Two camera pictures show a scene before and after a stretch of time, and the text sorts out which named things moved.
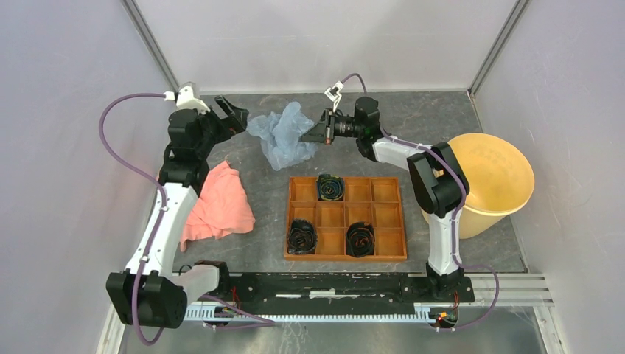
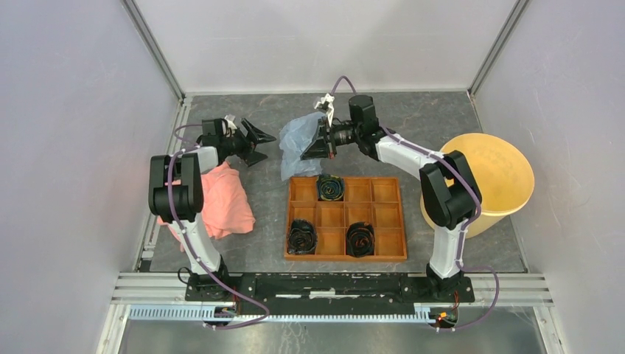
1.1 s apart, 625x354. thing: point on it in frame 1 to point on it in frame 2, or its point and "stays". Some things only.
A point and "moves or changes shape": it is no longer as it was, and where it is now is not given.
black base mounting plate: x=330 y=290 stays
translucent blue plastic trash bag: x=281 y=133 moves or changes shape
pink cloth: x=222 y=206 stays
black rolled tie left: x=302 y=237 stays
